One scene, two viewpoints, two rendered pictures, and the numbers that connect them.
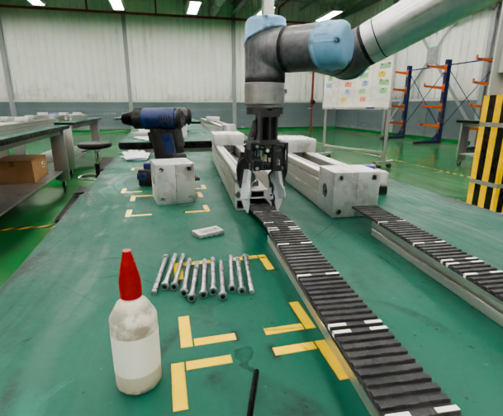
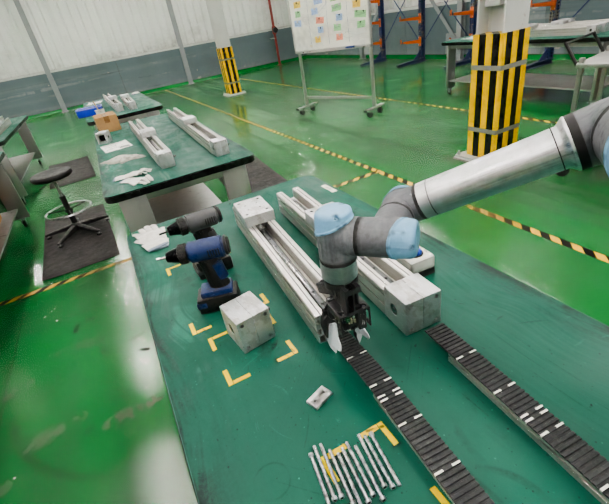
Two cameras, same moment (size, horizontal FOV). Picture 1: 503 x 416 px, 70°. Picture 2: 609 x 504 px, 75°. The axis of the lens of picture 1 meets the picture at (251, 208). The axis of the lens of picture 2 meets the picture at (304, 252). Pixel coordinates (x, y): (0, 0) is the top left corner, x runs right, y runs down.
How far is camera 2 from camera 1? 49 cm
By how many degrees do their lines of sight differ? 17
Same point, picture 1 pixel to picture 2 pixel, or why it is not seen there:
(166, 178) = (247, 330)
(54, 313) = not seen: outside the picture
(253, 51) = (329, 246)
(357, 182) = (423, 304)
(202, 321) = not seen: outside the picture
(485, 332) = (562, 484)
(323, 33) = (399, 242)
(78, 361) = not seen: outside the picture
